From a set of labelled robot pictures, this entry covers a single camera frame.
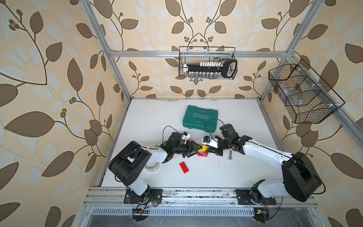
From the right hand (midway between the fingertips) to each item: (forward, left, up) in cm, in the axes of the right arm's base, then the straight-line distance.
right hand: (207, 146), depth 86 cm
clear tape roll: (-9, +34, -6) cm, 36 cm away
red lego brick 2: (-11, +15, -5) cm, 19 cm away
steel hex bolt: (-5, -15, -8) cm, 17 cm away
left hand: (-3, +5, +3) cm, 7 cm away
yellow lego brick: (-3, +3, +2) cm, 4 cm away
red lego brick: (-4, +3, -4) cm, 6 cm away
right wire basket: (+12, -52, +27) cm, 59 cm away
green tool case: (+23, +2, -2) cm, 23 cm away
